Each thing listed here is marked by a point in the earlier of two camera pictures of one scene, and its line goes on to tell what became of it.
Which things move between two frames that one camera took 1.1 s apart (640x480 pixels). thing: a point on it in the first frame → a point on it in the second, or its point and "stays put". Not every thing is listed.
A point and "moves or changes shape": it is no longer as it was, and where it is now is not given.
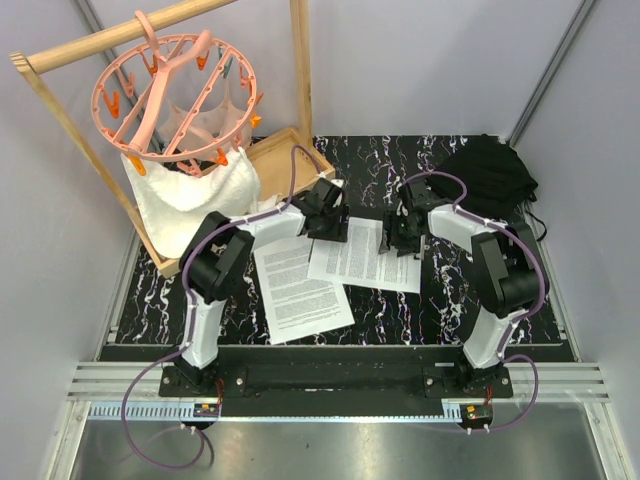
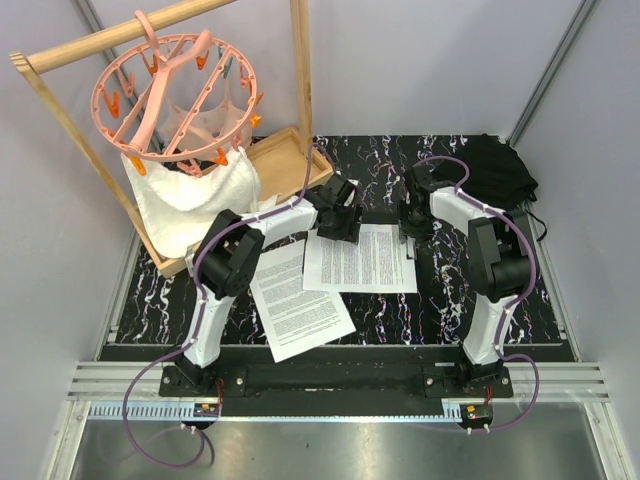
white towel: (170, 202) stays put
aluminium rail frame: (550, 429) stays put
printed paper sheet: (296, 306) moves or changes shape
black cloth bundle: (499, 183) stays put
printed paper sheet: (357, 260) moves or changes shape
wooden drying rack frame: (285, 157) stays put
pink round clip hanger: (182, 99) stays put
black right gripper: (390, 238) → (406, 230)
